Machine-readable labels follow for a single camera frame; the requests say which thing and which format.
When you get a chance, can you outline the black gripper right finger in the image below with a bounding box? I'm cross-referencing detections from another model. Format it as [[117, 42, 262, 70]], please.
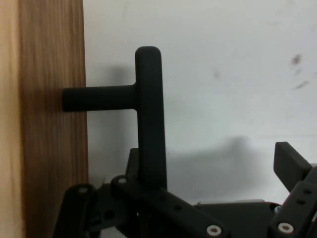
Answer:
[[268, 141, 317, 238]]

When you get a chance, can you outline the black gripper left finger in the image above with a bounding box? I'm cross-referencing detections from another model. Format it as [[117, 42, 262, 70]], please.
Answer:
[[53, 148, 231, 238]]

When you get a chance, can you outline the brown wooden drawer cabinet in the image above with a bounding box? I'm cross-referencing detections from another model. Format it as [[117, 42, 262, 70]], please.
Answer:
[[0, 0, 89, 238]]

